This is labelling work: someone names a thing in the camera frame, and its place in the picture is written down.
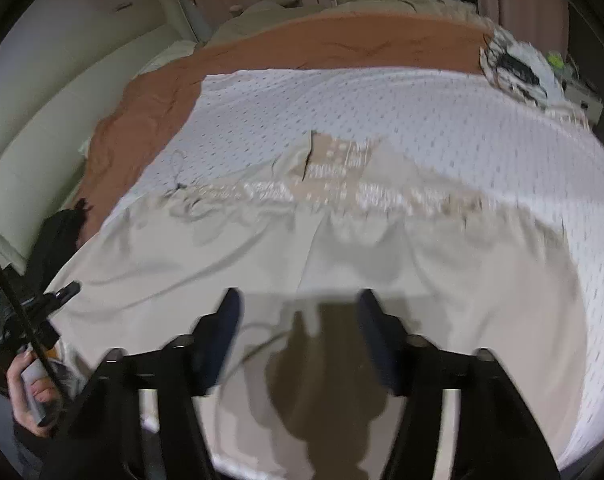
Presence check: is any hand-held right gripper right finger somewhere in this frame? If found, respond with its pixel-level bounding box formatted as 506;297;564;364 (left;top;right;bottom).
358;287;562;480

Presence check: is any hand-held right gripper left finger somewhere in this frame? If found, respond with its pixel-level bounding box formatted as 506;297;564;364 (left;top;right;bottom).
42;287;243;480

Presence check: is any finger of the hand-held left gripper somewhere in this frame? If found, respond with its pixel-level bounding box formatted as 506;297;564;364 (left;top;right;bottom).
46;281;83;307

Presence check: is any beige jacket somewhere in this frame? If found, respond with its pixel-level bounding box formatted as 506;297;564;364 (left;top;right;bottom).
47;130;585;480

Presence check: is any person's left hand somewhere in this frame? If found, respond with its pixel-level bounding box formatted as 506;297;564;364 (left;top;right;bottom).
7;350;65;441

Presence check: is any dark cloth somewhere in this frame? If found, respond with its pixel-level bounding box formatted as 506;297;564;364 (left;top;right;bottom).
26;199;94;293

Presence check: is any cream padded headboard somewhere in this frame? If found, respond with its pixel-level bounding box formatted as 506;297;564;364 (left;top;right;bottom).
0;37;200;273

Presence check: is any white dotted bedsheet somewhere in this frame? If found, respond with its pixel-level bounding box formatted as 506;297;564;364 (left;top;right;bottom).
114;66;604;471

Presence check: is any orange blanket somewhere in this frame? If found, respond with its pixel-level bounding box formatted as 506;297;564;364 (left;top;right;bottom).
74;10;495;251

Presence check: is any black device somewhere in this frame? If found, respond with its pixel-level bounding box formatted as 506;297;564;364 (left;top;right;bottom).
496;52;547;98

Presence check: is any white box with green item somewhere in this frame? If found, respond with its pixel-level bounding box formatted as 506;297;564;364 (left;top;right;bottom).
562;80;604;123

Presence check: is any cream fluffy blanket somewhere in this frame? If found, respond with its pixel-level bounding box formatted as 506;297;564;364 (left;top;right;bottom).
209;0;493;46

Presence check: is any black cable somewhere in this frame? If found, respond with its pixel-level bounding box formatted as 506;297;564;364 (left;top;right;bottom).
0;246;73;408

